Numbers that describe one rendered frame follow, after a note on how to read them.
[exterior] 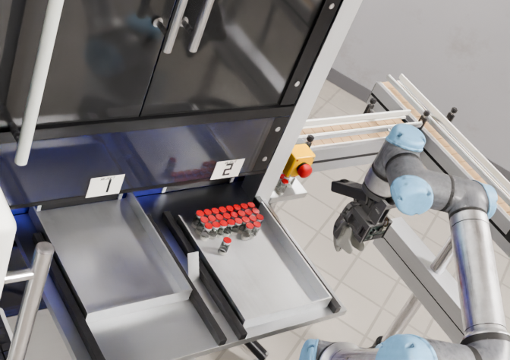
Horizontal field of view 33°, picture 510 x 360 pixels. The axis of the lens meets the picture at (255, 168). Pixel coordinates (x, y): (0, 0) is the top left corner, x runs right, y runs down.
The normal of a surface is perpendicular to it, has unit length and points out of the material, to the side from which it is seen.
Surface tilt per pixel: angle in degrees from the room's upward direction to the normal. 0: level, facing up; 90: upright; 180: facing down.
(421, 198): 90
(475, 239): 28
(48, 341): 90
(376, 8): 90
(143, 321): 0
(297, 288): 0
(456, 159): 0
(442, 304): 90
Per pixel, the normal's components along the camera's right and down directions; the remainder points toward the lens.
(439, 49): -0.44, 0.43
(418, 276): -0.80, 0.11
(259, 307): 0.32, -0.74
